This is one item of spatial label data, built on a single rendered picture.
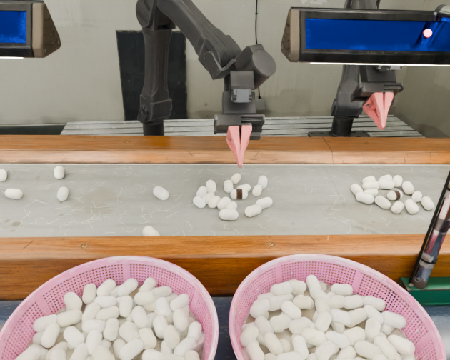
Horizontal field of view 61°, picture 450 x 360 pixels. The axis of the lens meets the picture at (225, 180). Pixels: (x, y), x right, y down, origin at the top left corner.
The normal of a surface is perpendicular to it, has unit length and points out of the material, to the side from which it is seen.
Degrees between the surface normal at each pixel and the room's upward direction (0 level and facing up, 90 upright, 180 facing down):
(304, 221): 0
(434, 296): 90
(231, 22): 90
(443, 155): 45
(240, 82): 40
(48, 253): 0
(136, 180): 0
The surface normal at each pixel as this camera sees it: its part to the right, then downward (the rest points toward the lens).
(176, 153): 0.06, -0.25
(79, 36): 0.14, 0.51
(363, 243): 0.03, -0.86
